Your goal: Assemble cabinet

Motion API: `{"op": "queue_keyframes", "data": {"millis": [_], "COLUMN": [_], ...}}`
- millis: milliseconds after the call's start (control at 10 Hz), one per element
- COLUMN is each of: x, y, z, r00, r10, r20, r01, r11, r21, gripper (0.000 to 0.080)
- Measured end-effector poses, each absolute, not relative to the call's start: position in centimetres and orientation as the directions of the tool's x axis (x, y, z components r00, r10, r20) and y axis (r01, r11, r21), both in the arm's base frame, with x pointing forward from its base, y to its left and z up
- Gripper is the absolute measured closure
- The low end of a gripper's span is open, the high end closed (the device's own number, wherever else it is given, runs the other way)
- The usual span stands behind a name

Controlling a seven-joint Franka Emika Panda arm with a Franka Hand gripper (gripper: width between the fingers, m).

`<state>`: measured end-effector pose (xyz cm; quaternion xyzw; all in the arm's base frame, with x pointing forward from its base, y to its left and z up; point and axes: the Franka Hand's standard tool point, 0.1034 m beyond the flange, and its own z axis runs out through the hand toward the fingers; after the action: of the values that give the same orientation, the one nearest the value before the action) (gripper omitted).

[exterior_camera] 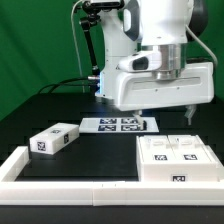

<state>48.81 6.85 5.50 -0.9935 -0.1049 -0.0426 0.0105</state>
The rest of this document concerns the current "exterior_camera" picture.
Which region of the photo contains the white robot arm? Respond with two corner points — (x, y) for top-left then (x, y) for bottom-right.
(82, 0), (217, 123)

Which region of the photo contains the white U-shaped fence frame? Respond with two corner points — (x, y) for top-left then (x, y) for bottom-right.
(0, 146), (224, 206)

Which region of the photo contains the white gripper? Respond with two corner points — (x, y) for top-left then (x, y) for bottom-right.
(114, 62), (214, 130)

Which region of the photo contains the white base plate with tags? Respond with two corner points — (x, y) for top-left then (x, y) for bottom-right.
(80, 117), (159, 133)

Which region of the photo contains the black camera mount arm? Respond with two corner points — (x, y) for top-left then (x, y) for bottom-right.
(80, 1), (100, 75)

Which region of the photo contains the white cabinet body box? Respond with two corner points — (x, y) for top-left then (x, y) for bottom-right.
(136, 136), (224, 182)

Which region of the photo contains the black cable bundle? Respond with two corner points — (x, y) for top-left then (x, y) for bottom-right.
(38, 77), (101, 94)

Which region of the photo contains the white cabinet door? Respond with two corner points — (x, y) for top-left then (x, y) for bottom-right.
(168, 135), (212, 164)
(140, 135), (175, 164)

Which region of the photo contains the grey thin cable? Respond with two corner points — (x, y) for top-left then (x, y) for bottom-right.
(70, 0), (86, 94)

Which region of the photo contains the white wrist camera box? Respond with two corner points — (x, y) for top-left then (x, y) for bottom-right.
(117, 51), (162, 73)

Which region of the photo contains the white cabinet top block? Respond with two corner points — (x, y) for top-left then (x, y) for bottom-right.
(29, 123), (79, 155)

